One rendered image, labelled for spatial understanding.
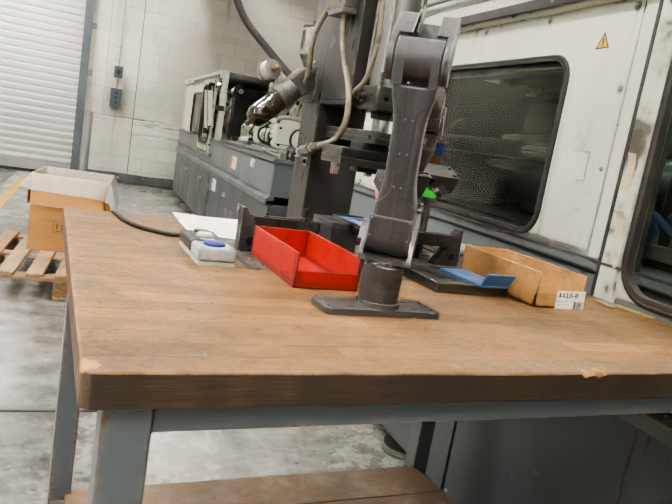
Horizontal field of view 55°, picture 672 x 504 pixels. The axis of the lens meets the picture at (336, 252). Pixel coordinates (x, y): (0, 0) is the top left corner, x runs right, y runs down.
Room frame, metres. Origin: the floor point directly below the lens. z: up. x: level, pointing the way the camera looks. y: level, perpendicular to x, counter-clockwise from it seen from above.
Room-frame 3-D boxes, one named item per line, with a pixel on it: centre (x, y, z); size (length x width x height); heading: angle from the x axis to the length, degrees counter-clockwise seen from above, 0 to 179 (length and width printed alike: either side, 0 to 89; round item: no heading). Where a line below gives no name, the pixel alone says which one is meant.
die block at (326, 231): (1.40, -0.05, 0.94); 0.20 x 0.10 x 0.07; 115
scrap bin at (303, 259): (1.17, 0.06, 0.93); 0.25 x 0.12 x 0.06; 25
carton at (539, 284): (1.35, -0.40, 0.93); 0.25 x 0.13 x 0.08; 25
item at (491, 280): (1.29, -0.29, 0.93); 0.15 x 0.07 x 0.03; 28
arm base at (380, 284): (0.97, -0.08, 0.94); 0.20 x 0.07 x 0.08; 115
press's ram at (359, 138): (1.46, -0.01, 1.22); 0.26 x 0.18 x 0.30; 25
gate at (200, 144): (7.23, 1.71, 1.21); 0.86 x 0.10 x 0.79; 22
